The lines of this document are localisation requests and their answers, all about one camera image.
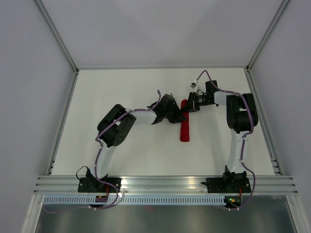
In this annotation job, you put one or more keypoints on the aluminium frame post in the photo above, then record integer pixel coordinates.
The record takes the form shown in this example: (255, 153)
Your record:
(268, 32)
(55, 33)

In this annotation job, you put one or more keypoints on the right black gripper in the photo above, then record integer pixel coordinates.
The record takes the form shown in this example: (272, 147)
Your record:
(192, 105)

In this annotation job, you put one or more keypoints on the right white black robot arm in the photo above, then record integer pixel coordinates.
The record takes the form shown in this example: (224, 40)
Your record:
(241, 118)

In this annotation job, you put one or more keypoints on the aluminium frame left post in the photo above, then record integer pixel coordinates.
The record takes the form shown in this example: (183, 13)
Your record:
(55, 33)

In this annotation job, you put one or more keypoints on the red cloth napkin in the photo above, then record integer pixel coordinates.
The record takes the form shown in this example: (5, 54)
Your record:
(185, 128)

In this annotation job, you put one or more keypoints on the aluminium front rail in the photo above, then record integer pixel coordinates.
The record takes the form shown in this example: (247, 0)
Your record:
(165, 185)

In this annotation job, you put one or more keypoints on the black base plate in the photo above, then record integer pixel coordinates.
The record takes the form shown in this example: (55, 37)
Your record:
(86, 186)
(219, 185)

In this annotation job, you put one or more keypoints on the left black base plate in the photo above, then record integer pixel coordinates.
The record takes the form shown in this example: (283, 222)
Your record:
(86, 186)

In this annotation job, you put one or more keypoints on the aluminium frame right post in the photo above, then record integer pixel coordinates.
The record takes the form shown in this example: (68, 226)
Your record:
(268, 32)

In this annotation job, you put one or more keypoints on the white slotted cable duct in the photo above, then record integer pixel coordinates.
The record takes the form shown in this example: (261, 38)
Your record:
(135, 200)

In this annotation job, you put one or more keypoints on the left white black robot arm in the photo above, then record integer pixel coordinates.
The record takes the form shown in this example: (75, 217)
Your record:
(118, 122)

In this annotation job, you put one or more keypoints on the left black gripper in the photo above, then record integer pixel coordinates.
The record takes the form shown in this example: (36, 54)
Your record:
(178, 118)

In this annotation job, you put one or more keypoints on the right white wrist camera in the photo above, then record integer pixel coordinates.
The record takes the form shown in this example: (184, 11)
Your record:
(194, 85)

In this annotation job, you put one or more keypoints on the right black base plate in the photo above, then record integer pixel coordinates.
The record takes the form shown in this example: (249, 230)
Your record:
(219, 185)

